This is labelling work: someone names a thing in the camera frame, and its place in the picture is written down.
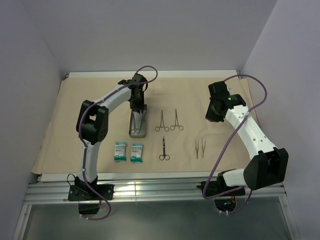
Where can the aluminium mounting rail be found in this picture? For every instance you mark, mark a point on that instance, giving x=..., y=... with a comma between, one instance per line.
x=170, y=189

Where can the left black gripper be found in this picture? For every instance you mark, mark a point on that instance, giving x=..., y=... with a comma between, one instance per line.
x=141, y=106

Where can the beige cloth wrap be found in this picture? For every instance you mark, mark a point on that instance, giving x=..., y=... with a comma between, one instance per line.
x=61, y=150

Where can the steel hemostat forceps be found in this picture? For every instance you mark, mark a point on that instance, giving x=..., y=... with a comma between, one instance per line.
x=162, y=124
x=176, y=124

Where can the steel tweezers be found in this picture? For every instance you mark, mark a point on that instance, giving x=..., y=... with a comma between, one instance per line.
x=197, y=149
x=203, y=147

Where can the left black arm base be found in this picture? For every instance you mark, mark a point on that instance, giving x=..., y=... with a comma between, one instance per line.
x=89, y=202

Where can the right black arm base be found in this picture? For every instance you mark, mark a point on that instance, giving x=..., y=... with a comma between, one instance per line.
x=214, y=188

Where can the metal instrument tray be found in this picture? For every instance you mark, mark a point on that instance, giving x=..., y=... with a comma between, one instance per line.
x=143, y=133

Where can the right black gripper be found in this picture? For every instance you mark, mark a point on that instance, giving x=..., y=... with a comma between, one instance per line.
x=210, y=117

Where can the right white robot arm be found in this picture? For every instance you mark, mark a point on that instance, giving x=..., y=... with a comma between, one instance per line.
x=268, y=163

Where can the teal sterile packet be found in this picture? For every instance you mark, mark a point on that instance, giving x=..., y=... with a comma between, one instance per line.
x=120, y=151
x=136, y=153

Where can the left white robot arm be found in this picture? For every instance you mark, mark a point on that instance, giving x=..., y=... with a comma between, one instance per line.
x=93, y=122

